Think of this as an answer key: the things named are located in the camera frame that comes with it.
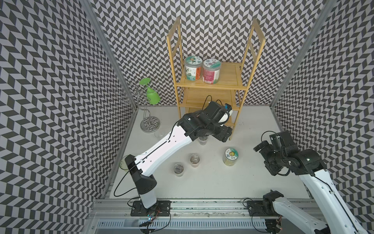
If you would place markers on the bamboo three-tier shelf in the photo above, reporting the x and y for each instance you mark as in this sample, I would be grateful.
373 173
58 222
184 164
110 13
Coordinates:
229 89

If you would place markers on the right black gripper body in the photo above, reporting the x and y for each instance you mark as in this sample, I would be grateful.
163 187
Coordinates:
273 159

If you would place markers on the chrome wire glass rack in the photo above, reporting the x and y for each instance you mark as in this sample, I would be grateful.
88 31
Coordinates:
149 123

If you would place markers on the small clear tub middle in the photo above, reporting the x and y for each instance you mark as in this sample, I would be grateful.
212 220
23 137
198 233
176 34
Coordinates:
194 160

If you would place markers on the carrot seed jar red label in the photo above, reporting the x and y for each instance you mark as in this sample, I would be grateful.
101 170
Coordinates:
193 68

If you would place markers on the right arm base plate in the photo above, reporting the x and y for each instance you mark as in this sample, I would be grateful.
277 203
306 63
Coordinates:
256 208

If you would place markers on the small clear tub near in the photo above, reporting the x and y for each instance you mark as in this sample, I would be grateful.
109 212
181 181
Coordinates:
178 169

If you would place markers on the clear glass cup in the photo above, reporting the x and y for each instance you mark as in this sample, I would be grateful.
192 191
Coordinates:
160 133

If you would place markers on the green plastic goblet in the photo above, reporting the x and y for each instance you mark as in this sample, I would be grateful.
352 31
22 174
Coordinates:
152 96

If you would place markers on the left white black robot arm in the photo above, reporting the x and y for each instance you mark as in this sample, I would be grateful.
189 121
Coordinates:
141 168

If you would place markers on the flower seed jar pink label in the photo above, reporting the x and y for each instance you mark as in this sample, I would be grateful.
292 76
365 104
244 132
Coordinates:
211 70

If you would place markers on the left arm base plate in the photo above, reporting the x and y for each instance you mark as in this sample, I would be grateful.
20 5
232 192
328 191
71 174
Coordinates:
161 208

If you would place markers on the green translucent plastic cup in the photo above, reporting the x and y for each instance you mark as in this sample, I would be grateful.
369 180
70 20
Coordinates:
122 164

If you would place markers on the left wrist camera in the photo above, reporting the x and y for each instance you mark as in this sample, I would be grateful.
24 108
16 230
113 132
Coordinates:
228 112

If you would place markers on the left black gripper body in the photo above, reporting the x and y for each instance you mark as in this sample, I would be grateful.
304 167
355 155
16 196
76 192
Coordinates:
220 132

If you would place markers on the small clear tub far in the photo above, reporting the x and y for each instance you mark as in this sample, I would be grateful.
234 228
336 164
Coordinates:
203 140

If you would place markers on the aluminium front rail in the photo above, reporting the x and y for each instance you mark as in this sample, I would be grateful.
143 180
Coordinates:
205 208

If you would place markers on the yellow label seed jar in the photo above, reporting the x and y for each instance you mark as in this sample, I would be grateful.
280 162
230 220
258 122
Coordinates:
230 156

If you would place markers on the small clear tub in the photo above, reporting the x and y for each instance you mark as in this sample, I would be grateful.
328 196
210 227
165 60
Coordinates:
178 169
194 160
203 140

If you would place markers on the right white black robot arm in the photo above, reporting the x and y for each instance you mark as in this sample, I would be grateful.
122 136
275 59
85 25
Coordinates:
315 176

